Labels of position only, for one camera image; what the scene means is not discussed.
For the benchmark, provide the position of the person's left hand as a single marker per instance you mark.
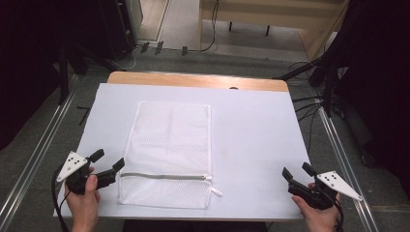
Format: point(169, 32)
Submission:
point(83, 208)

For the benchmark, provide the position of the white table mat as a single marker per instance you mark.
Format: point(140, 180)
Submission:
point(254, 138)

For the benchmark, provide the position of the person's right hand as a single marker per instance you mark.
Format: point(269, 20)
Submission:
point(320, 220)

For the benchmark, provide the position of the white mesh laundry bag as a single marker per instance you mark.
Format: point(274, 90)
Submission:
point(167, 145)

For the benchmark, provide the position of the black metal stand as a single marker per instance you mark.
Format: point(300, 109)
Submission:
point(63, 77)
point(328, 87)

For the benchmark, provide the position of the black cabinet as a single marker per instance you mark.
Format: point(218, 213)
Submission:
point(117, 29)

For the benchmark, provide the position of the aluminium floor rail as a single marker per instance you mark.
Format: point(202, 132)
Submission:
point(35, 151)
point(346, 164)

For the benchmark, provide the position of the light wooden furniture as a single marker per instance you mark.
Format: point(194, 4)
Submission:
point(274, 13)

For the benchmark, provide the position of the black curtain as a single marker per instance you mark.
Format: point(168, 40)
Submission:
point(380, 80)
point(29, 64)

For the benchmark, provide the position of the wooden table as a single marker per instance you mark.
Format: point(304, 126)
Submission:
point(193, 79)

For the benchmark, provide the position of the person's dark clothing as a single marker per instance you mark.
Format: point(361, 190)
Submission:
point(193, 226)

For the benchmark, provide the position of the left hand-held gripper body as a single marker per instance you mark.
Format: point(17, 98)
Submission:
point(73, 162)

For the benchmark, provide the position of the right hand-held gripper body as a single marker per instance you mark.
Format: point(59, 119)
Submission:
point(336, 183)

